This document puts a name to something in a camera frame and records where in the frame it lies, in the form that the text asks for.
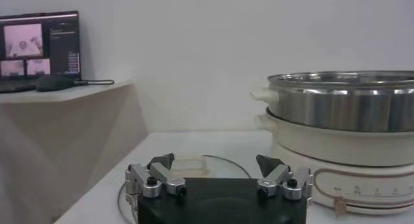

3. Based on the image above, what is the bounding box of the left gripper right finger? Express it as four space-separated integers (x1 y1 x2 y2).
256 153 314 201

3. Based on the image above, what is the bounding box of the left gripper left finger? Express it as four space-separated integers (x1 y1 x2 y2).
125 153 188 199

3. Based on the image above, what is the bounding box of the round glass pot lid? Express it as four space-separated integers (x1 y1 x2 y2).
117 152 252 224

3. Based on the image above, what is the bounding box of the black usb hub with cable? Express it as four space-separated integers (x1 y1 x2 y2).
73 79 116 86

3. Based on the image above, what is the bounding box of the black laptop with mouse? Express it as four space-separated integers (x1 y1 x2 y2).
0 10 82 93

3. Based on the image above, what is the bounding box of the cream electric cooker base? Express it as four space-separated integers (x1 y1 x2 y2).
255 113 414 216

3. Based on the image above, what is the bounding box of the stainless steel steamer basket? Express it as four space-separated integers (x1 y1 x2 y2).
250 70 414 133

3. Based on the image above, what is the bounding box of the white side table with mouse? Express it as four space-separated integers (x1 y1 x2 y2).
0 79 149 224

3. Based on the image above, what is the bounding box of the black computer mouse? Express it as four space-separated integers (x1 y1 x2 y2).
36 75 75 92

